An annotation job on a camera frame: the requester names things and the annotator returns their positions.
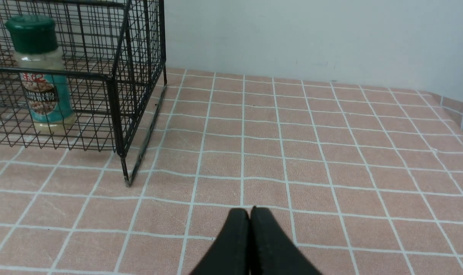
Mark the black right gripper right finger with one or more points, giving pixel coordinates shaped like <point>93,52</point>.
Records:
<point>272,252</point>

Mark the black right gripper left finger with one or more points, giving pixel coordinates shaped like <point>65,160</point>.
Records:
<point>230,251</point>

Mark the green-capped seasoning shaker bottle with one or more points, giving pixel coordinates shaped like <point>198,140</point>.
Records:
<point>46,89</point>

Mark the pink checked tablecloth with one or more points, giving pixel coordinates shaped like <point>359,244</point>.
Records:
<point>364,180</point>

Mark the black wire mesh shelf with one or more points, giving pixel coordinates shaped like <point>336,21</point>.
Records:
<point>114,53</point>

